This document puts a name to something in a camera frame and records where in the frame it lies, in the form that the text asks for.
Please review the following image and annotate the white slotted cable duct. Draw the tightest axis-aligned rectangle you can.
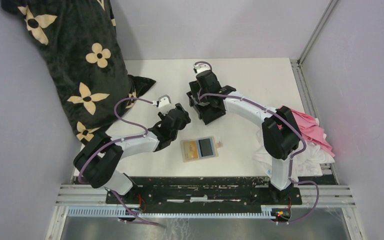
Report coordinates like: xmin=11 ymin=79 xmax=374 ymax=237
xmin=66 ymin=205 xmax=274 ymax=220

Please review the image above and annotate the aluminium frame rail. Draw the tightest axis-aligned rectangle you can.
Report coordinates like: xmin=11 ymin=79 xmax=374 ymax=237
xmin=290 ymin=0 xmax=340 ymax=118

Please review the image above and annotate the white cloth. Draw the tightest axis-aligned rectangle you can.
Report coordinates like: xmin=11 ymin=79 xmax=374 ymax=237
xmin=252 ymin=130 xmax=335 ymax=181

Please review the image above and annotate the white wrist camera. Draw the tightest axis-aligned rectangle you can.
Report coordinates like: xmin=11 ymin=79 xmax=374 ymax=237
xmin=193 ymin=63 xmax=212 ymax=74
xmin=152 ymin=94 xmax=172 ymax=110

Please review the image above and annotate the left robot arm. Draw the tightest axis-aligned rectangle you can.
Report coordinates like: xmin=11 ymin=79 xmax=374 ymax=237
xmin=73 ymin=103 xmax=191 ymax=204

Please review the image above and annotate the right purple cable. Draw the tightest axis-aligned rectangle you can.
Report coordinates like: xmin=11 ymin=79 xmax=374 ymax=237
xmin=193 ymin=60 xmax=321 ymax=225

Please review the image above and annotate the purple cable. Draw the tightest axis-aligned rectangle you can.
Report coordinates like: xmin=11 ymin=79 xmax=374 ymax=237
xmin=77 ymin=97 xmax=165 ymax=227
xmin=193 ymin=60 xmax=321 ymax=225

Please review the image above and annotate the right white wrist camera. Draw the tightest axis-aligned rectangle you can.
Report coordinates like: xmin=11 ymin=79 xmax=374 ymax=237
xmin=193 ymin=63 xmax=212 ymax=74

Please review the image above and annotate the black plastic tray box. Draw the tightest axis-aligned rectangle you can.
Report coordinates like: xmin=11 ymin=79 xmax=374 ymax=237
xmin=186 ymin=91 xmax=226 ymax=126

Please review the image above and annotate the pink cloth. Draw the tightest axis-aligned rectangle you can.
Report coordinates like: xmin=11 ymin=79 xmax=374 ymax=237
xmin=290 ymin=108 xmax=335 ymax=157

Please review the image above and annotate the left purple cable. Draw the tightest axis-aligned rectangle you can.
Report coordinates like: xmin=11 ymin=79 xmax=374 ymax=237
xmin=77 ymin=97 xmax=165 ymax=227

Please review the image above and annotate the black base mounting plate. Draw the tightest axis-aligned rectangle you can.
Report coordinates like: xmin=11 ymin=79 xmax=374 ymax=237
xmin=120 ymin=176 xmax=303 ymax=214

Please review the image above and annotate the black floral blanket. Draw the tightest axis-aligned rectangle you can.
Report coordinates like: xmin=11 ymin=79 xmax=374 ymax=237
xmin=0 ymin=0 xmax=156 ymax=144

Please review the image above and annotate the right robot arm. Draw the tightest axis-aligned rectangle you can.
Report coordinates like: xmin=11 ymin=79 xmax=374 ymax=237
xmin=187 ymin=69 xmax=306 ymax=204

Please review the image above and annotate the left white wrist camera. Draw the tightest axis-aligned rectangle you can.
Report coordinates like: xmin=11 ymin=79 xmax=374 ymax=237
xmin=152 ymin=94 xmax=172 ymax=110

